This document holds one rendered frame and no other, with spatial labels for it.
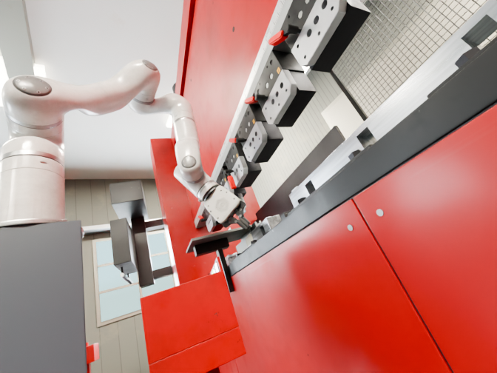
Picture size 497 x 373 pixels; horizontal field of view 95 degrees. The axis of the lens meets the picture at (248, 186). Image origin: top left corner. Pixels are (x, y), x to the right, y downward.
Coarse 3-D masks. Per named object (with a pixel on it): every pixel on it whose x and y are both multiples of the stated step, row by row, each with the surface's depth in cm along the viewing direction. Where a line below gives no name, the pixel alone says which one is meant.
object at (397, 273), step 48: (432, 144) 26; (480, 144) 22; (384, 192) 31; (432, 192) 26; (480, 192) 22; (288, 240) 53; (336, 240) 40; (384, 240) 32; (432, 240) 27; (480, 240) 23; (240, 288) 84; (288, 288) 55; (336, 288) 41; (384, 288) 33; (432, 288) 27; (480, 288) 23; (288, 336) 58; (336, 336) 43; (384, 336) 34; (432, 336) 28; (480, 336) 24
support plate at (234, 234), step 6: (240, 228) 96; (216, 234) 92; (222, 234) 93; (228, 234) 96; (234, 234) 100; (240, 234) 104; (192, 240) 87; (198, 240) 89; (204, 240) 92; (210, 240) 95; (228, 240) 106; (234, 240) 110; (192, 246) 95; (186, 252) 100
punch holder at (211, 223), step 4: (204, 208) 154; (204, 212) 157; (208, 212) 148; (208, 216) 149; (212, 216) 143; (208, 220) 149; (212, 220) 142; (208, 224) 150; (212, 224) 141; (216, 224) 142; (220, 224) 144; (208, 228) 151; (212, 228) 145; (216, 228) 148; (220, 228) 151
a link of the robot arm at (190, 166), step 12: (180, 120) 89; (192, 120) 92; (180, 132) 87; (192, 132) 88; (180, 144) 76; (192, 144) 76; (180, 156) 73; (192, 156) 73; (180, 168) 72; (192, 168) 71; (192, 180) 75
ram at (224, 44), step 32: (224, 0) 89; (256, 0) 70; (288, 0) 58; (192, 32) 129; (224, 32) 93; (256, 32) 73; (192, 64) 137; (224, 64) 97; (192, 96) 145; (224, 96) 101; (224, 128) 106; (224, 160) 111
